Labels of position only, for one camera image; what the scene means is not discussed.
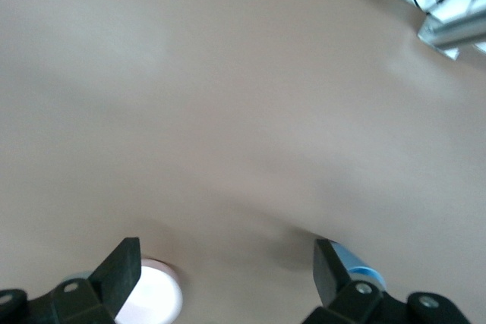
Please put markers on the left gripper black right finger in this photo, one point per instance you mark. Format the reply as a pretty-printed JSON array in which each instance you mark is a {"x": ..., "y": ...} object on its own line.
[{"x": 330, "y": 274}]

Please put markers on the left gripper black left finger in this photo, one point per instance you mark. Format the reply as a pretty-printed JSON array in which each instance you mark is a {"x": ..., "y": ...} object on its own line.
[{"x": 114, "y": 274}]

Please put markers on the blue plastic cup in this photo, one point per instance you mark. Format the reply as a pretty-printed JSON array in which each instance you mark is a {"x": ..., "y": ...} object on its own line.
[{"x": 358, "y": 263}]

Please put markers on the pink bowl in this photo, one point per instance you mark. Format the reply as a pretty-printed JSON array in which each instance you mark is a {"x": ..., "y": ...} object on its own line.
[{"x": 155, "y": 293}]

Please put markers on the aluminium frame beam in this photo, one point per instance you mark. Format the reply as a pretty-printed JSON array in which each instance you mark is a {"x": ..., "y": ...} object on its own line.
[{"x": 465, "y": 28}]

